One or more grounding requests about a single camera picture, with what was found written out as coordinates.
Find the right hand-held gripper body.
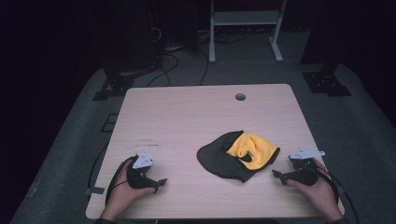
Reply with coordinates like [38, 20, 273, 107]
[288, 147, 326, 187]

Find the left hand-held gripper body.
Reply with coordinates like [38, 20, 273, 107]
[125, 151, 160, 190]

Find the yellow and black cloth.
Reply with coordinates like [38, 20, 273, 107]
[196, 130, 281, 184]

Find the person's left hand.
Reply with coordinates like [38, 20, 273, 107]
[100, 158, 157, 222]

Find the person's right hand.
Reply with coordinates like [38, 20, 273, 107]
[286, 158, 344, 224]

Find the grey tape strip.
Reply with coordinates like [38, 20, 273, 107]
[85, 186, 106, 197]

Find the black stand base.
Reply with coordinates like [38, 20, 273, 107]
[300, 62, 353, 98]
[92, 68, 157, 102]

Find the white metal stand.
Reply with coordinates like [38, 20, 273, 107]
[208, 0, 288, 64]

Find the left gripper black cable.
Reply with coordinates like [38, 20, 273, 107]
[105, 155, 138, 205]

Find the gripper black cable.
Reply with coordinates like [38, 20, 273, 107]
[306, 164, 361, 224]
[105, 155, 138, 205]

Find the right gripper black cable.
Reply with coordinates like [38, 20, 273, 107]
[306, 164, 361, 224]

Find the black floor cable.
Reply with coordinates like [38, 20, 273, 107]
[146, 51, 180, 89]
[198, 49, 210, 87]

